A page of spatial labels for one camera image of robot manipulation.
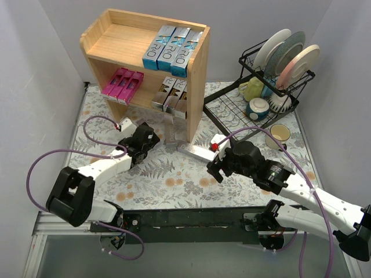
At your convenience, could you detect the teal spotted bowl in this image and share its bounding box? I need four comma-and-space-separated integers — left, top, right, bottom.
246, 98, 270, 121

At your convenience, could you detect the white plate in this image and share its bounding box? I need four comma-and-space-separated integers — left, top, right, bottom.
252, 29, 292, 71

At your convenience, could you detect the floral table mat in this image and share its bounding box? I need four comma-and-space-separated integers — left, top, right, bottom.
67, 85, 321, 210

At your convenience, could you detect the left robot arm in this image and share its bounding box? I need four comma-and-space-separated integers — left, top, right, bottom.
46, 119, 160, 232

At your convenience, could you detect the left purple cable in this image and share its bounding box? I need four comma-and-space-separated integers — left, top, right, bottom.
26, 115, 146, 261

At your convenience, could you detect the silver black gold toothpaste box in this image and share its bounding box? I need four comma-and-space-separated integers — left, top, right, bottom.
163, 79, 187, 115

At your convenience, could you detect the blue mug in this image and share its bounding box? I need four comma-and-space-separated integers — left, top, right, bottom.
260, 77, 277, 98

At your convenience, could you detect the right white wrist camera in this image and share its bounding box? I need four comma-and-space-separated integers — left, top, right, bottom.
210, 134, 231, 160

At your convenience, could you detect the grey speckled plate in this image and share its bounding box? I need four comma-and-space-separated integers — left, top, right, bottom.
264, 31, 305, 78

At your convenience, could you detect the silver toothpaste box slanted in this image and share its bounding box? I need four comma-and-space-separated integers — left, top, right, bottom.
136, 119, 145, 126

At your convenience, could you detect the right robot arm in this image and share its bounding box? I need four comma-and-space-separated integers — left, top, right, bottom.
207, 140, 370, 262

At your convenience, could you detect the wooden two-tier shelf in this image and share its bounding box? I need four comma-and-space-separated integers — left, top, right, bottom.
79, 9, 210, 142

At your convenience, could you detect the pink and cream plate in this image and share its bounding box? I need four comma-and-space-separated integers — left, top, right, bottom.
275, 45, 320, 90

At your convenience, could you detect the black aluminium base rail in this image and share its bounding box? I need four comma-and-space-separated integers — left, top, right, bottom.
31, 207, 348, 253

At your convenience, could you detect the black striped white bowl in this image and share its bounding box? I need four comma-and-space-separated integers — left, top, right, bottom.
268, 94, 292, 114

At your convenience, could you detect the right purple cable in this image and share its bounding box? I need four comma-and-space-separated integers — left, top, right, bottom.
220, 126, 336, 278

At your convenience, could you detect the green mug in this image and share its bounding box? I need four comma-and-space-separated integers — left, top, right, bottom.
238, 77, 264, 101

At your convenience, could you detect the pink toothpaste box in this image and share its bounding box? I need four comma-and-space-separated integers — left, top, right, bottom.
109, 70, 134, 101
117, 72, 144, 105
101, 68, 127, 98

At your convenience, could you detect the black wire dish rack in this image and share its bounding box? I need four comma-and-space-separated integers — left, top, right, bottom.
203, 42, 315, 136

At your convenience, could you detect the cream enamel mug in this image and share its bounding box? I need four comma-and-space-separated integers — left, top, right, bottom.
265, 124, 291, 151

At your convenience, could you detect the silver Protect toothpaste box upright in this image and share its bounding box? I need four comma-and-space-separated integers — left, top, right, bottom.
164, 114, 177, 148

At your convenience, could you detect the purple cable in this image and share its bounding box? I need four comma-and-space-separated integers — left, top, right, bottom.
26, 115, 146, 261
220, 126, 336, 278

